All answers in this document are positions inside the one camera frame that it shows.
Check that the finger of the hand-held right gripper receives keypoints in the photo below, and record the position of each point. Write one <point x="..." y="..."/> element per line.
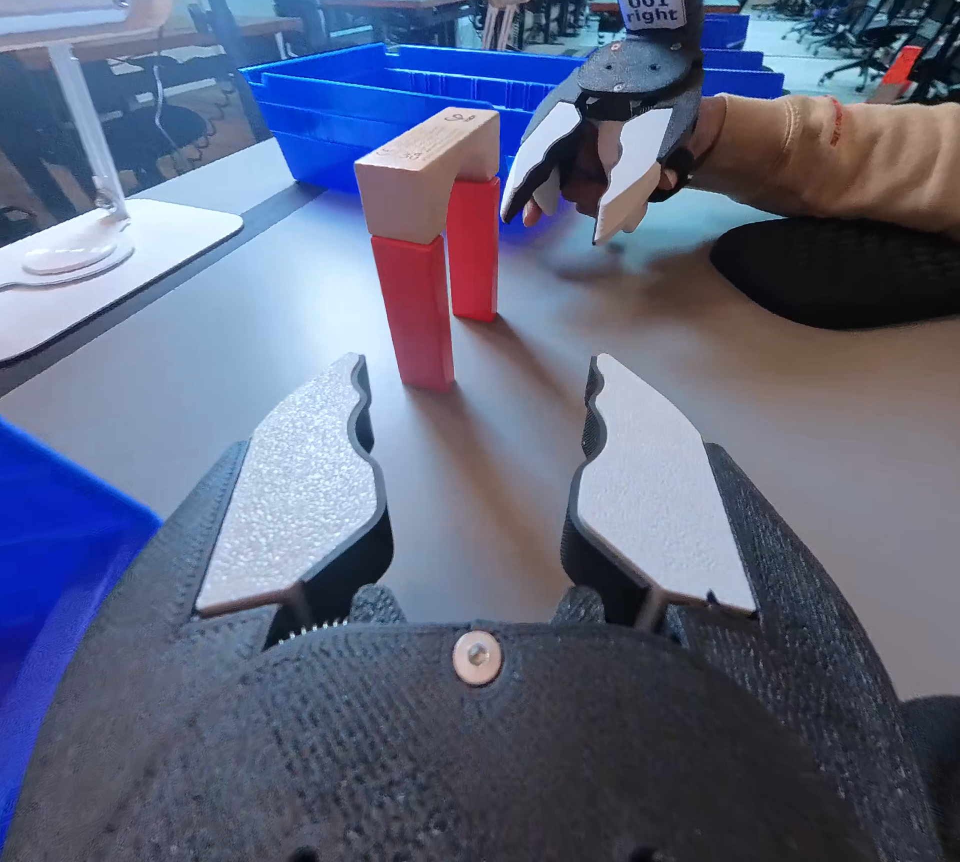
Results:
<point x="540" y="158"/>
<point x="638" y="165"/>

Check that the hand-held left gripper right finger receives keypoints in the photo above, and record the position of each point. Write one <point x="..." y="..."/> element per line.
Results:
<point x="660" y="502"/>

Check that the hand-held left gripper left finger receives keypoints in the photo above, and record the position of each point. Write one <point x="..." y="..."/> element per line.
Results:
<point x="300" y="502"/>

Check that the red wooden block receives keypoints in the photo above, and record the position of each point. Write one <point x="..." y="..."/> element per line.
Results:
<point x="476" y="248"/>
<point x="416" y="315"/>

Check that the pale wooden block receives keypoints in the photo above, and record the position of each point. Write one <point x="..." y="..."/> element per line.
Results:
<point x="428" y="158"/>

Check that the blue plastic bin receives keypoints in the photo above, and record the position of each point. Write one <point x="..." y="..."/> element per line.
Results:
<point x="345" y="98"/>
<point x="60" y="562"/>
<point x="725" y="32"/>

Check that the wooden office desk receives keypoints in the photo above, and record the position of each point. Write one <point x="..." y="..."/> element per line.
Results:
<point x="405" y="0"/>
<point x="248" y="30"/>

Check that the black wrist rest pad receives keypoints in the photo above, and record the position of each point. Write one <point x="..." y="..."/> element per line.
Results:
<point x="840" y="270"/>
<point x="938" y="787"/>

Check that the white document stand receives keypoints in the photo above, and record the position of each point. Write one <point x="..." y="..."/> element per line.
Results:
<point x="90" y="285"/>

